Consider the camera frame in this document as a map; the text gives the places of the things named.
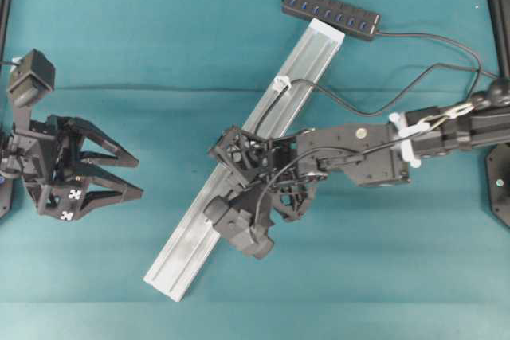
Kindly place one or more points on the black left frame post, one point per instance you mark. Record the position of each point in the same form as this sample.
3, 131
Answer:
4, 15

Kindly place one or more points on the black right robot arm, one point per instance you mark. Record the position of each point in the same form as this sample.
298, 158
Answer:
381, 154

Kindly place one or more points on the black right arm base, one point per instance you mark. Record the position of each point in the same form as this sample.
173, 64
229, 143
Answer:
497, 170

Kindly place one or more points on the silver aluminium rail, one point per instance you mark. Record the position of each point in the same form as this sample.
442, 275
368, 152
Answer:
194, 238

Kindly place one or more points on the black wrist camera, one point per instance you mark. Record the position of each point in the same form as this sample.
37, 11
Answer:
31, 80
236, 221

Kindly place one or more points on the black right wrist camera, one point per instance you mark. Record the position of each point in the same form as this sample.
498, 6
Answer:
236, 221

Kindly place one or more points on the black frame post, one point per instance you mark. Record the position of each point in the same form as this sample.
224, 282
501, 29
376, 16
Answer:
499, 12
4, 15

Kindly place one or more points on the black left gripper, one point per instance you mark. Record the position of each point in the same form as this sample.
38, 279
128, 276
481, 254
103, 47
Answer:
64, 181

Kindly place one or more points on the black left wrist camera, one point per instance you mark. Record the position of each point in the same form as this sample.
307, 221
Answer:
31, 80

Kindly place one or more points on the black USB hub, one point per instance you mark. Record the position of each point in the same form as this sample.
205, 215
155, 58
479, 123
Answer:
352, 20

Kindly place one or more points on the black right frame post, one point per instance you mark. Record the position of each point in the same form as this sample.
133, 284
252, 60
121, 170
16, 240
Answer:
499, 12

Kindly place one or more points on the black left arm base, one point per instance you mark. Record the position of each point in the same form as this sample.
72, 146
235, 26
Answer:
7, 192

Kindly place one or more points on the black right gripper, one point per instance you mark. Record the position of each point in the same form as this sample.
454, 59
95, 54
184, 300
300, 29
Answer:
266, 166

